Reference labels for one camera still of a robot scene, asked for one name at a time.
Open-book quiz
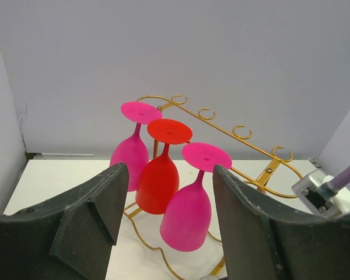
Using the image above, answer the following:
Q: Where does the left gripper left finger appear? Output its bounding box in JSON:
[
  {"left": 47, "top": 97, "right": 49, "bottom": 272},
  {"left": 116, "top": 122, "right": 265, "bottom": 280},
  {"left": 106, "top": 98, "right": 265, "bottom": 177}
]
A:
[{"left": 0, "top": 163, "right": 129, "bottom": 279}]

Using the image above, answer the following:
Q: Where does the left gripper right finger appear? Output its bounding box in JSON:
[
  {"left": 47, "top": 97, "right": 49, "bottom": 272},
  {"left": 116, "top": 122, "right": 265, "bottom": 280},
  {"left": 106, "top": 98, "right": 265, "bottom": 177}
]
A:
[{"left": 213, "top": 166, "right": 350, "bottom": 279}]

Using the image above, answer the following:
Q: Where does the pink plastic wine glass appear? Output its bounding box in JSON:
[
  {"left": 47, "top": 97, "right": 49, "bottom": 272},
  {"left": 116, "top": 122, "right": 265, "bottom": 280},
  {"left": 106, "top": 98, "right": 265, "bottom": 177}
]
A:
[
  {"left": 160, "top": 142, "right": 232, "bottom": 252},
  {"left": 110, "top": 101, "right": 162, "bottom": 192}
]

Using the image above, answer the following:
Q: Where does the red plastic wine glass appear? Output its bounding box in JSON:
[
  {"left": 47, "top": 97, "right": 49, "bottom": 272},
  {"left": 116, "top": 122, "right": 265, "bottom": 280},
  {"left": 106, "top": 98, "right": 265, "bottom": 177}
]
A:
[{"left": 135, "top": 118, "right": 193, "bottom": 215}]

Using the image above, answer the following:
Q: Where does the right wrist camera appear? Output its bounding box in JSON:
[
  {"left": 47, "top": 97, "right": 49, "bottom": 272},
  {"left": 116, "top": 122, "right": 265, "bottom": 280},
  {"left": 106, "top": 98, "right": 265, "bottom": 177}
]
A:
[{"left": 292, "top": 169, "right": 350, "bottom": 218}]

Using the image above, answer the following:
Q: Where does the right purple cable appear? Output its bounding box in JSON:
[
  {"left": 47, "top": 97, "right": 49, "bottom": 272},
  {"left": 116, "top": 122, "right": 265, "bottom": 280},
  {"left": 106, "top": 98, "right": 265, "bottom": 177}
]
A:
[{"left": 329, "top": 156, "right": 350, "bottom": 190}]

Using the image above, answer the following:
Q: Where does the gold wire wine glass rack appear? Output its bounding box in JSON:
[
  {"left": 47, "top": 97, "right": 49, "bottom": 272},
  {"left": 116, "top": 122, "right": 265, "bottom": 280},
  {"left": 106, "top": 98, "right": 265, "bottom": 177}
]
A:
[{"left": 122, "top": 94, "right": 306, "bottom": 280}]

